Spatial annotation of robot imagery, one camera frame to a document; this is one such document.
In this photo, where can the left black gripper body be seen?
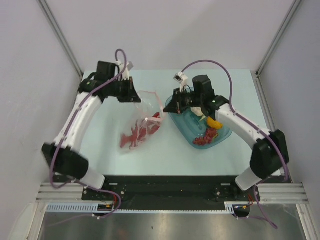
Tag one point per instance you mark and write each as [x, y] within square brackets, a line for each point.
[121, 89]

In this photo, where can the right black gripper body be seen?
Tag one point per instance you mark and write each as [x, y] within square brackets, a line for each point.
[187, 99]

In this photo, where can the white toy cauliflower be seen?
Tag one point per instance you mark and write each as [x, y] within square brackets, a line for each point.
[198, 112]

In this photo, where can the clear pink zip top bag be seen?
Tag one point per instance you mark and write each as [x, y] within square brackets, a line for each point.
[151, 103]

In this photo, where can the red toy lobster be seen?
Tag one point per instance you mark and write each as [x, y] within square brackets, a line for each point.
[141, 131]

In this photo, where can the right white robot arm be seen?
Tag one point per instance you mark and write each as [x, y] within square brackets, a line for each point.
[269, 148]

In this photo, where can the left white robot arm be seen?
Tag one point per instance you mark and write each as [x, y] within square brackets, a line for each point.
[63, 154]

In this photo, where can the teal plastic tray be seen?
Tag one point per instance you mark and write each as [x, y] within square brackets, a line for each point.
[190, 127]

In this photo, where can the yellow toy lemon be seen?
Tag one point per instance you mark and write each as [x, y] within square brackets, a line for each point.
[214, 124]

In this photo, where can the purple toy grapes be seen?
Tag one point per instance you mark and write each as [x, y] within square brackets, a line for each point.
[208, 137]

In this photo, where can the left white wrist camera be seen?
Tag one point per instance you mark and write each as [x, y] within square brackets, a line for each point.
[124, 69]

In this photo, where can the right white cable duct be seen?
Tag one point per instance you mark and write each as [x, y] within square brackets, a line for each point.
[237, 206]

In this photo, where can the white cable duct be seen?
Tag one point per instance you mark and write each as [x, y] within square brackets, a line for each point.
[79, 208]
[237, 206]

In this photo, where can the aluminium frame rail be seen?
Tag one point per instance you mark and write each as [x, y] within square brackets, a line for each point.
[284, 194]

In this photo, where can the left white cable duct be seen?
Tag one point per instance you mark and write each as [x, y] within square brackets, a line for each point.
[79, 208]

